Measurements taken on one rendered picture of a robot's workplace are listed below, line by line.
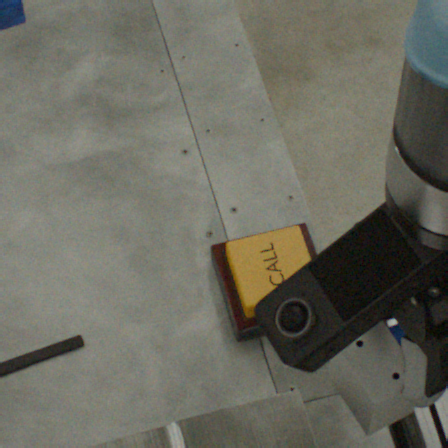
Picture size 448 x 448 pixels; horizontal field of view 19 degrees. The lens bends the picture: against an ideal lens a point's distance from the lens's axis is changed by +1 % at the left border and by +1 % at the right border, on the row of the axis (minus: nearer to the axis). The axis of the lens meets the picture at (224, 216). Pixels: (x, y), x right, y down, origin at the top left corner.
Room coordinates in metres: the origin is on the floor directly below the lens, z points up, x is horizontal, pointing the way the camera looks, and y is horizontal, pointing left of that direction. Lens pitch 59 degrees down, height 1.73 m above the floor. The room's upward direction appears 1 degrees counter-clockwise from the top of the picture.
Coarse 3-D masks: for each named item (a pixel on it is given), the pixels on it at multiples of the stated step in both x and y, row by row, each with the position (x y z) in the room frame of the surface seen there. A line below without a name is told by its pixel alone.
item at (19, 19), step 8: (0, 0) 0.67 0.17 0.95; (8, 0) 0.67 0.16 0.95; (16, 0) 0.67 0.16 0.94; (0, 8) 0.66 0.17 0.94; (8, 8) 0.66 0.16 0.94; (16, 8) 0.67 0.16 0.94; (0, 16) 0.66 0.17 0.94; (8, 16) 0.66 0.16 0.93; (16, 16) 0.67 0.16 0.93; (24, 16) 0.67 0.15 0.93; (0, 24) 0.66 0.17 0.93; (8, 24) 0.66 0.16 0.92; (16, 24) 0.67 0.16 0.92
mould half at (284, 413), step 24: (240, 408) 0.35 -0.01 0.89; (264, 408) 0.35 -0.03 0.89; (288, 408) 0.35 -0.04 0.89; (144, 432) 0.34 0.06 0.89; (168, 432) 0.34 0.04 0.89; (192, 432) 0.34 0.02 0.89; (216, 432) 0.34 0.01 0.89; (240, 432) 0.34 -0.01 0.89; (264, 432) 0.34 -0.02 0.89; (288, 432) 0.34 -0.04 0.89; (312, 432) 0.34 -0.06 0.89
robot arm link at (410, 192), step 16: (400, 160) 0.36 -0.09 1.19; (400, 176) 0.35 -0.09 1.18; (416, 176) 0.35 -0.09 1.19; (400, 192) 0.35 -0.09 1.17; (416, 192) 0.34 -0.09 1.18; (432, 192) 0.34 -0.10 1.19; (400, 208) 0.35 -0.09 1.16; (416, 208) 0.34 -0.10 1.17; (432, 208) 0.34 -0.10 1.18; (432, 224) 0.34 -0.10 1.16
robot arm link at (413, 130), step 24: (432, 0) 0.36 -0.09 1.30; (408, 24) 0.38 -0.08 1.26; (432, 24) 0.35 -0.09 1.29; (408, 48) 0.37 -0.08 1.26; (432, 48) 0.35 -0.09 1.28; (408, 72) 0.36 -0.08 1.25; (432, 72) 0.35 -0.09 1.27; (408, 96) 0.36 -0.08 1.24; (432, 96) 0.35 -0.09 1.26; (408, 120) 0.36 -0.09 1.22; (432, 120) 0.34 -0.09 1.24; (408, 144) 0.35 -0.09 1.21; (432, 144) 0.34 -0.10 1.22; (432, 168) 0.34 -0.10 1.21
